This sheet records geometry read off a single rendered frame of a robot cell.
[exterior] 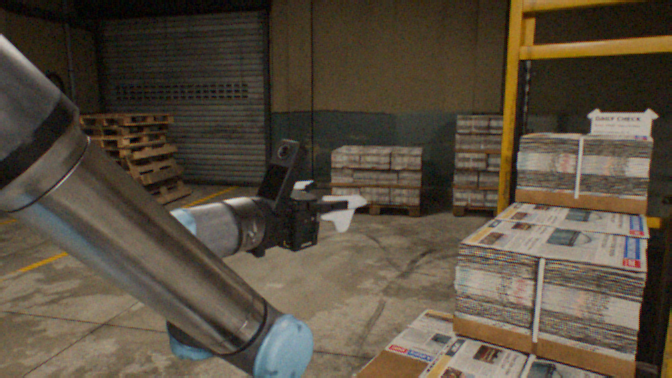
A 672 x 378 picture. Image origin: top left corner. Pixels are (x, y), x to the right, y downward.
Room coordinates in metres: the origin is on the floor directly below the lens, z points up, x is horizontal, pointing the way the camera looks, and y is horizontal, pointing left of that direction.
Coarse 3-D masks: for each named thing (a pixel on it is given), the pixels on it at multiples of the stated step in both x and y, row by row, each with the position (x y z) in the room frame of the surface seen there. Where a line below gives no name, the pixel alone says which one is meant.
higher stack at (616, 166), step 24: (528, 144) 1.50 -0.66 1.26; (552, 144) 1.47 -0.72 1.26; (576, 144) 1.42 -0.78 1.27; (600, 144) 1.38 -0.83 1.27; (624, 144) 1.35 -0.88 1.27; (648, 144) 1.31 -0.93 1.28; (528, 168) 1.50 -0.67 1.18; (552, 168) 1.46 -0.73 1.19; (576, 168) 1.42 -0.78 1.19; (600, 168) 1.38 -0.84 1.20; (624, 168) 1.34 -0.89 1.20; (648, 168) 1.31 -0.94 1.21; (576, 192) 1.41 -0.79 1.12; (600, 192) 1.38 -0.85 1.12; (624, 192) 1.34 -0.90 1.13
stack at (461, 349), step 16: (464, 336) 1.02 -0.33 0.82; (448, 352) 0.94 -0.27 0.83; (464, 352) 0.94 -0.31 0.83; (480, 352) 0.94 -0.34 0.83; (496, 352) 0.94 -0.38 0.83; (512, 352) 0.94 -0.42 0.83; (432, 368) 0.88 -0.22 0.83; (448, 368) 0.88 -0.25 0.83; (464, 368) 0.87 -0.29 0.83; (480, 368) 0.87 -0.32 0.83; (496, 368) 0.87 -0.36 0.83; (512, 368) 0.88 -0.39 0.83; (528, 368) 0.87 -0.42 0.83; (544, 368) 0.87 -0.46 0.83; (560, 368) 0.87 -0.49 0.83; (576, 368) 0.87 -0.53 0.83
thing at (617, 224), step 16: (512, 208) 1.39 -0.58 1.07; (528, 208) 1.39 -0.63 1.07; (544, 208) 1.39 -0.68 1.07; (560, 208) 1.39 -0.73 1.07; (544, 224) 1.19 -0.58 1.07; (560, 224) 1.19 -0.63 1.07; (576, 224) 1.19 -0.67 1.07; (592, 224) 1.19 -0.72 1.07; (608, 224) 1.19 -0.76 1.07; (624, 224) 1.19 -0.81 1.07; (640, 224) 1.19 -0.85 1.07
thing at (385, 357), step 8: (384, 352) 1.33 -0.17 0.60; (376, 360) 1.29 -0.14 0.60; (384, 360) 1.29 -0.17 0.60; (392, 360) 1.29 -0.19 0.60; (400, 360) 1.29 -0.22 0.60; (408, 360) 1.29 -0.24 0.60; (368, 368) 1.24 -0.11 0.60; (376, 368) 1.24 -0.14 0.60; (384, 368) 1.24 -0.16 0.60; (392, 368) 1.24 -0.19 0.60; (400, 368) 1.24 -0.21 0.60; (408, 368) 1.24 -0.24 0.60; (416, 368) 1.24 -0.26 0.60; (424, 368) 1.24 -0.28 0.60; (360, 376) 1.20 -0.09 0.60; (368, 376) 1.20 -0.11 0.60; (376, 376) 1.20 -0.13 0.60; (384, 376) 1.20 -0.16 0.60; (392, 376) 1.20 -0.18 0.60; (400, 376) 1.20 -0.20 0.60; (408, 376) 1.20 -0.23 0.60; (416, 376) 1.20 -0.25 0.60
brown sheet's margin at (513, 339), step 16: (464, 320) 1.01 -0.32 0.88; (480, 336) 0.98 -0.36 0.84; (496, 336) 0.96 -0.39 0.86; (512, 336) 0.94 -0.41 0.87; (528, 336) 0.93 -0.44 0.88; (528, 352) 0.92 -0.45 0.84; (544, 352) 0.91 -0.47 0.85; (560, 352) 0.89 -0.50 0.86; (576, 352) 0.87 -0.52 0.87; (592, 352) 0.85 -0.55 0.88; (592, 368) 0.85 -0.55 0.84; (608, 368) 0.84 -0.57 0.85; (624, 368) 0.82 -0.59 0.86
